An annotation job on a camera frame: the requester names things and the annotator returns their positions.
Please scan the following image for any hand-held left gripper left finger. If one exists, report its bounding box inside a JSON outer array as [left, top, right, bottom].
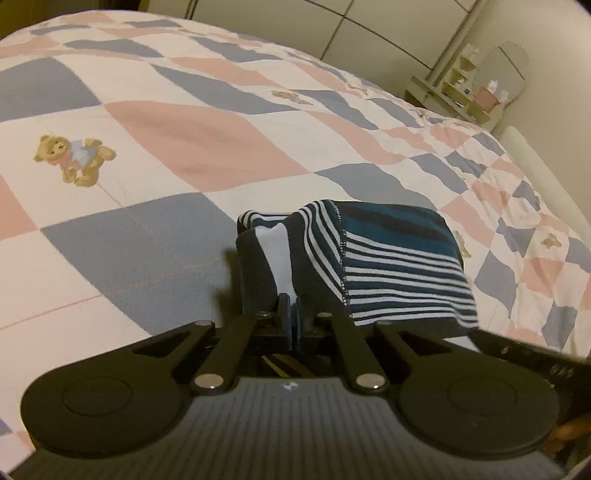
[[131, 295, 293, 396]]

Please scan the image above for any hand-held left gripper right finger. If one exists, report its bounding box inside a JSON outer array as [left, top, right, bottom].
[[295, 296, 457, 394]]

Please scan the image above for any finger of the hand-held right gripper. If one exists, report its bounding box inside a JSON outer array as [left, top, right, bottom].
[[472, 329, 591, 386]]

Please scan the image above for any dark striped shirt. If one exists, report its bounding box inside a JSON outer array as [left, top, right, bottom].
[[235, 199, 481, 354]]

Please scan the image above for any white bed headboard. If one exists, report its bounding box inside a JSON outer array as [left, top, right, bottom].
[[499, 126, 591, 241]]

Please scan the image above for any checkered pink blue blanket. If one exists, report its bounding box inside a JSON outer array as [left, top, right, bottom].
[[0, 9, 591, 462]]

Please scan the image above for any pink box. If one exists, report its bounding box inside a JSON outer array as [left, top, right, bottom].
[[475, 87, 503, 109]]

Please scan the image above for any white vanity table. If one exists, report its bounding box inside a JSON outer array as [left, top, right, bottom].
[[405, 76, 504, 136]]

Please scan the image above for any arched vanity mirror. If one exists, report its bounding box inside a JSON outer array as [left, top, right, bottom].
[[475, 41, 529, 100]]

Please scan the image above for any small white shelf unit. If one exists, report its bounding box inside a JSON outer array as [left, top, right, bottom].
[[443, 44, 481, 100]]

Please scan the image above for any white wardrobe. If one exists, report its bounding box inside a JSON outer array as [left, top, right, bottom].
[[139, 0, 485, 84]]

